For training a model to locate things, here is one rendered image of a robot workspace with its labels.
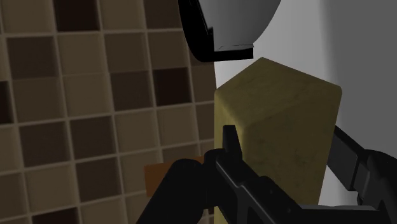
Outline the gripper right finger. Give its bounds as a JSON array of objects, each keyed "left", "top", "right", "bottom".
[{"left": 328, "top": 125, "right": 397, "bottom": 224}]

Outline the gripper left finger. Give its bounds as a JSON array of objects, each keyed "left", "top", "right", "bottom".
[{"left": 136, "top": 124, "right": 299, "bottom": 224}]

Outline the brown rectangular block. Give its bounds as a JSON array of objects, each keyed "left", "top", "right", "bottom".
[{"left": 143, "top": 156, "right": 206, "bottom": 199}]

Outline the olive yellow robot stand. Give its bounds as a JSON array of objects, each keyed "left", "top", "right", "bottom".
[{"left": 213, "top": 57, "right": 343, "bottom": 224}]

